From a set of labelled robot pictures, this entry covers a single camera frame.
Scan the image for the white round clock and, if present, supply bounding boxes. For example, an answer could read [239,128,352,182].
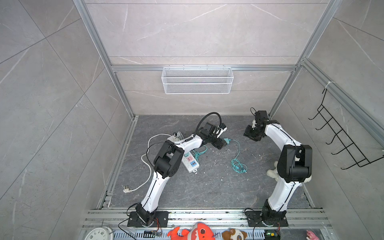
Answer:
[85,227,114,240]

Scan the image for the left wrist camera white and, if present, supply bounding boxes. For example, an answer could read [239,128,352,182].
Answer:
[218,124,227,136]

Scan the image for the teal coiled cable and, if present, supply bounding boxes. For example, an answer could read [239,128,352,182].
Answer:
[230,138,249,175]

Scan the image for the red plush lobster toy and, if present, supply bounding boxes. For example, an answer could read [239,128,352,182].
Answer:
[167,223,215,240]

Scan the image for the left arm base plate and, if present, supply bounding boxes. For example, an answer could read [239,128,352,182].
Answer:
[127,211,169,228]

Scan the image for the pink plush toy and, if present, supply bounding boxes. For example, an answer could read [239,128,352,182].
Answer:
[306,230,320,240]

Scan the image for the white power strip colourful sockets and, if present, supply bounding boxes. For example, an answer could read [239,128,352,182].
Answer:
[168,135,203,173]

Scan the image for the white plush seal toy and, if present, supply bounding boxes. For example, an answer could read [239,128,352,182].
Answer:
[266,160,313,184]

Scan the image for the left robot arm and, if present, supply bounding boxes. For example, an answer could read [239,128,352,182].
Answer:
[136,123,227,226]

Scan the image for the black wall hook rack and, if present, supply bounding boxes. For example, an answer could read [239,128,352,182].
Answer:
[308,89,384,170]

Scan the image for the brown white plush dog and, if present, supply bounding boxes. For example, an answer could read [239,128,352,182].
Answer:
[222,229,248,240]

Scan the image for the white power strip cord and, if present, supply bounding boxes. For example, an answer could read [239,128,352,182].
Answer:
[122,133,172,194]

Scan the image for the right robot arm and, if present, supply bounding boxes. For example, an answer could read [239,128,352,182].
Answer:
[244,111,313,227]

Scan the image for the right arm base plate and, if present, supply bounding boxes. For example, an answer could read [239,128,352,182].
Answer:
[245,211,289,227]

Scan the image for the white wire mesh basket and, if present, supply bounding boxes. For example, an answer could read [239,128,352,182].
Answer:
[162,67,234,95]

